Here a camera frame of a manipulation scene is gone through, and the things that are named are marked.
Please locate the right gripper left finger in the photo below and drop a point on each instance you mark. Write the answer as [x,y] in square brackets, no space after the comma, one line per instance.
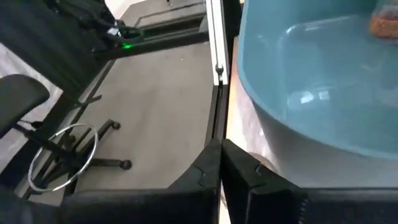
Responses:
[174,205]

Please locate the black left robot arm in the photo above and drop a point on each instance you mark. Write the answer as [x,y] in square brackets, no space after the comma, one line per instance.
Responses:
[46,40]

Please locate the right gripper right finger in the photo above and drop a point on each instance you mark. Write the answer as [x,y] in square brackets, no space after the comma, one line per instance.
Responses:
[280,205]

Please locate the blue plastic bin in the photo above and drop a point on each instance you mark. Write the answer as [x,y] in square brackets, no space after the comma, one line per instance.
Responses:
[326,77]

